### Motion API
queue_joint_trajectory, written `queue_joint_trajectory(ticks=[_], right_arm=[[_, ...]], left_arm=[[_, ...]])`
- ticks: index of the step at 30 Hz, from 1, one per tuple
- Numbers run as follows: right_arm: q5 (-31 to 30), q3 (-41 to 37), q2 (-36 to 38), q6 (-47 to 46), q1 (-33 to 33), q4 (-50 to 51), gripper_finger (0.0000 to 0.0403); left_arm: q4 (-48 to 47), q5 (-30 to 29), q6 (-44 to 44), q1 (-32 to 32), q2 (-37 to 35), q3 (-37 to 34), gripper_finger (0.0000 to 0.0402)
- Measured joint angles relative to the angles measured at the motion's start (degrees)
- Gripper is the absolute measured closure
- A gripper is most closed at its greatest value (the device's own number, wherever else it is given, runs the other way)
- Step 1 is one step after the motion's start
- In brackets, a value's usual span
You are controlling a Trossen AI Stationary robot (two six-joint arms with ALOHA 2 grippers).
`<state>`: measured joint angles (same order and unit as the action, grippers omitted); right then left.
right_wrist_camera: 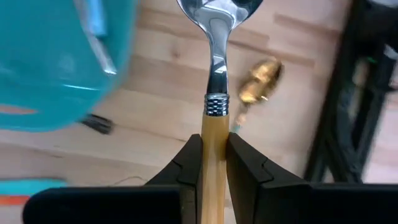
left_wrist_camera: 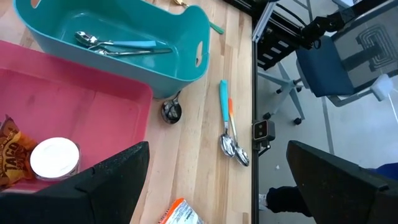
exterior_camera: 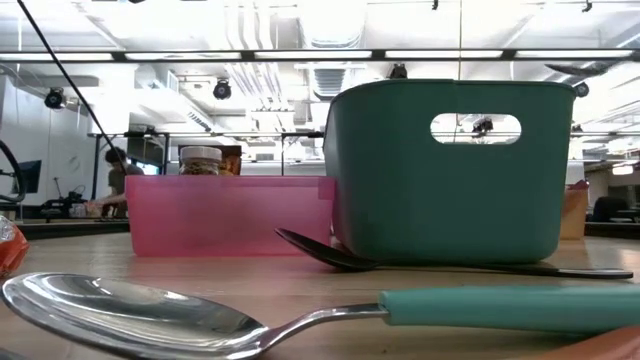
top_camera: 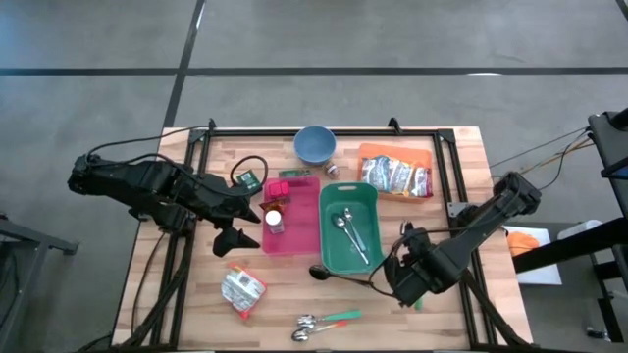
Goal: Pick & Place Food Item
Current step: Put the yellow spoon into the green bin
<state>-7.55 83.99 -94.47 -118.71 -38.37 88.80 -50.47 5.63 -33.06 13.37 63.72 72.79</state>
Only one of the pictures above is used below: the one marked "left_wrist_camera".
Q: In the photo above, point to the blue office chair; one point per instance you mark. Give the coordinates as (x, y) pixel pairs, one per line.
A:
(323, 71)

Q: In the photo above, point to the orange white snack packet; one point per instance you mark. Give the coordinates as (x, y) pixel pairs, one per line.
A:
(180, 213)

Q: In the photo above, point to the person's leg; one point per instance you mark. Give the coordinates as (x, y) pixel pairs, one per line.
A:
(286, 199)

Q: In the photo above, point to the table-level camera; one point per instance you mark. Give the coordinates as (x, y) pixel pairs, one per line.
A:
(262, 130)

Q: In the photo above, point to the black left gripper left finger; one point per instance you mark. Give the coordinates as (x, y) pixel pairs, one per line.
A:
(77, 199)

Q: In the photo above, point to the white-lidded jar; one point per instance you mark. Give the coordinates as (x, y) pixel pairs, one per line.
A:
(54, 157)

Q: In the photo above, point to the black spoon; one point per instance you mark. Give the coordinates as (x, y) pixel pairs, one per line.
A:
(171, 110)

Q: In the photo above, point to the teal plastic bin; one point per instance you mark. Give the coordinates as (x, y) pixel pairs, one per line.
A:
(180, 56)

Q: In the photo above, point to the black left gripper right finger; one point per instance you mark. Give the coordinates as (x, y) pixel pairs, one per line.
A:
(342, 196)

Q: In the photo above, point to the pink plastic bin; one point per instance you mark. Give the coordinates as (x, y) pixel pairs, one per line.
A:
(77, 109)

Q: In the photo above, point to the taco seasoning packet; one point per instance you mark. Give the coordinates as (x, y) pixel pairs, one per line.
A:
(12, 152)

